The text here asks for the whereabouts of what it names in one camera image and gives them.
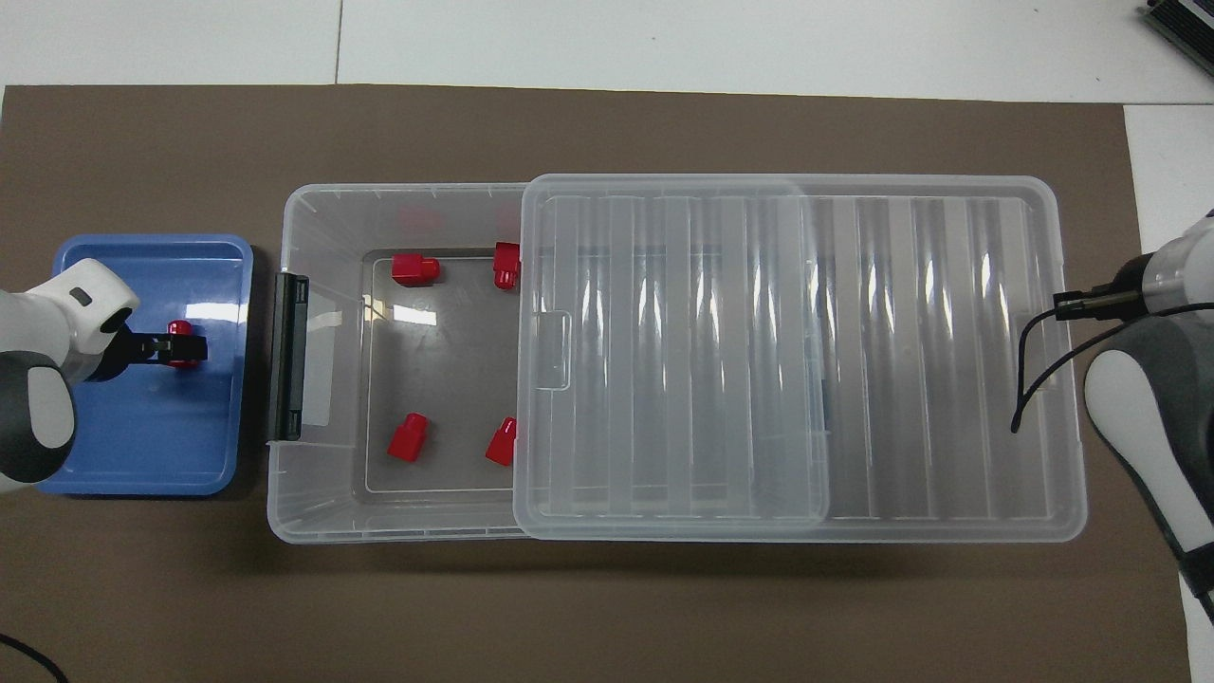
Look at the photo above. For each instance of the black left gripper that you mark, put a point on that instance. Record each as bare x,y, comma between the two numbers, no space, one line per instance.
125,356

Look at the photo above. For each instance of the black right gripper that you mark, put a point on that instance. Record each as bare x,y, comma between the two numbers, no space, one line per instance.
1136,275

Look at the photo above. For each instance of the red plastic block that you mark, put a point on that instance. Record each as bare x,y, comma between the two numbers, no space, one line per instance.
501,443
506,266
413,269
182,329
408,438

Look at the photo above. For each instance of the clear plastic box lid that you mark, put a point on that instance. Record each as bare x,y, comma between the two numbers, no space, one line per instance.
948,360

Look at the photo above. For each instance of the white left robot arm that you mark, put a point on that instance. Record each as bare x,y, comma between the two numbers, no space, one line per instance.
38,417

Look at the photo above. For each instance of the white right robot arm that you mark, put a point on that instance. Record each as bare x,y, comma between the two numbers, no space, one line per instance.
1148,427

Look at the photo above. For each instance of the blue plastic tray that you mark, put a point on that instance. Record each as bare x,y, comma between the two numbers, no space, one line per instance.
142,436

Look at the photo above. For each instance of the clear plastic storage box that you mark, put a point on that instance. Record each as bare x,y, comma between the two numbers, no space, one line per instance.
446,379

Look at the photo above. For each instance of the dark grey ribbed device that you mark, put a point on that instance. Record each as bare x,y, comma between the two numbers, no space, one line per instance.
1190,24

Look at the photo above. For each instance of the brown table mat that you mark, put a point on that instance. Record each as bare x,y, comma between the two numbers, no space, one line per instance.
569,607

